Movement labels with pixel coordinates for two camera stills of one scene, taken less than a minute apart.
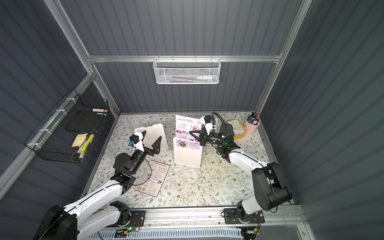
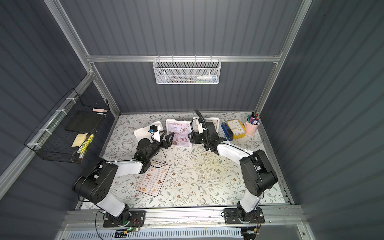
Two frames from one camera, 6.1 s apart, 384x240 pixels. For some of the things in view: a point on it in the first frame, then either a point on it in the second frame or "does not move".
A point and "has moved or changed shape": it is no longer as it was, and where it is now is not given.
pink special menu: x=184 y=125 has moved or changed shape
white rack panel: x=187 y=157 -> x=181 y=129
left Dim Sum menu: x=152 y=179 does not move
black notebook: x=84 y=121 does not move
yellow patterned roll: x=83 y=148 does not move
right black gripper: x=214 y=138 does not move
